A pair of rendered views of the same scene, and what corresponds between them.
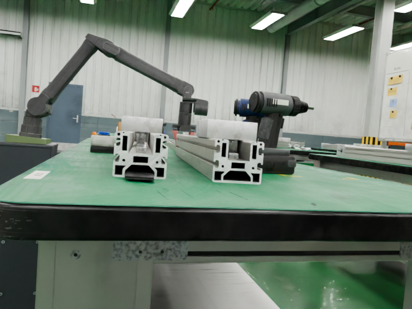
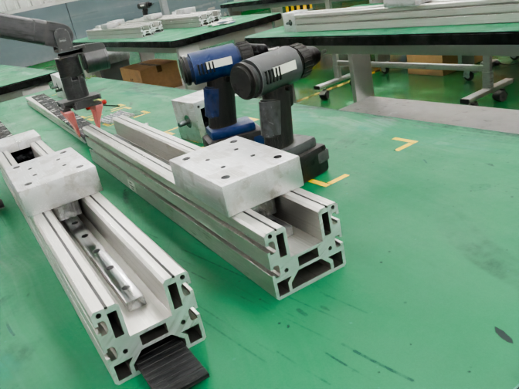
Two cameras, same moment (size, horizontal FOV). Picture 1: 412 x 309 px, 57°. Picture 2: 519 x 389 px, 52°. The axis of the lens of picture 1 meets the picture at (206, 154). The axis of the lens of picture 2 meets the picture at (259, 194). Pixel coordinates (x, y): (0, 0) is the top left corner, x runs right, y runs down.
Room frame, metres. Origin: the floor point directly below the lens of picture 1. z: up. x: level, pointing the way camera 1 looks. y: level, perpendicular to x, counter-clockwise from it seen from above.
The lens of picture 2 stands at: (0.25, 0.13, 1.12)
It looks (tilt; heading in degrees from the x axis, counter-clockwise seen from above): 23 degrees down; 343
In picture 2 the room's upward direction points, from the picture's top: 12 degrees counter-clockwise
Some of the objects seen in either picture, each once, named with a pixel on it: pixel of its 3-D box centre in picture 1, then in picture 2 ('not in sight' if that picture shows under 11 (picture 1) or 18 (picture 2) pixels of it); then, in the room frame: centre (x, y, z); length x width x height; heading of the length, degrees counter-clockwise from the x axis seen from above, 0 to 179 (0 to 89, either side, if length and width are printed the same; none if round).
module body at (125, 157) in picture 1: (140, 146); (64, 214); (1.11, 0.19, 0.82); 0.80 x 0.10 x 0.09; 10
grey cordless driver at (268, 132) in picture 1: (281, 133); (293, 113); (1.07, -0.21, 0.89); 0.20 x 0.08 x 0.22; 112
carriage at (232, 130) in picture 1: (224, 135); (235, 181); (0.90, -0.04, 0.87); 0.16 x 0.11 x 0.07; 10
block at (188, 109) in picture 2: not in sight; (198, 116); (1.48, -0.13, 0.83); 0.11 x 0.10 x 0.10; 107
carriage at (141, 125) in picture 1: (141, 129); (54, 187); (1.11, 0.19, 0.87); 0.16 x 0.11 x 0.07; 10
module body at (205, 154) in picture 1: (204, 150); (172, 174); (1.14, 0.00, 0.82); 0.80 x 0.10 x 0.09; 10
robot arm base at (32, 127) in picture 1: (32, 127); not in sight; (1.63, 0.75, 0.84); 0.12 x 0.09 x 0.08; 23
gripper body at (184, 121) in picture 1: (184, 121); (76, 89); (1.72, 0.11, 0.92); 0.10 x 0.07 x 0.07; 100
